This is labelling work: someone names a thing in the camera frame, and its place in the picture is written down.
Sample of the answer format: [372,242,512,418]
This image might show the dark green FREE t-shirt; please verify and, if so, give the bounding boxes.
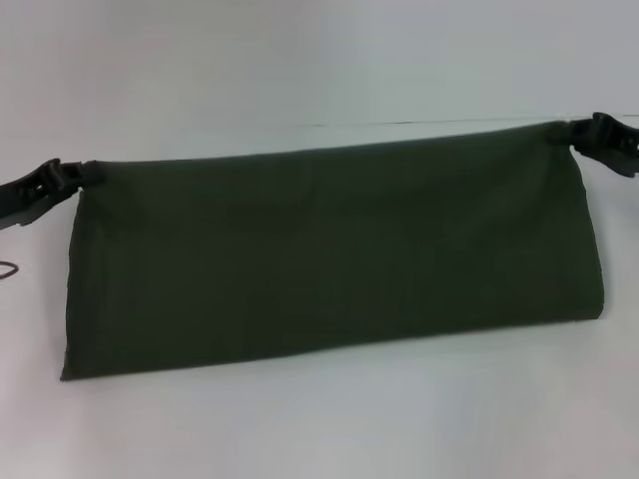
[59,119,606,384]

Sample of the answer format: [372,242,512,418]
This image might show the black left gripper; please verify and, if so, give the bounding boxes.
[0,158,109,232]

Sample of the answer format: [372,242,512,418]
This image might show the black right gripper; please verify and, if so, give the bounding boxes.
[567,112,639,177]

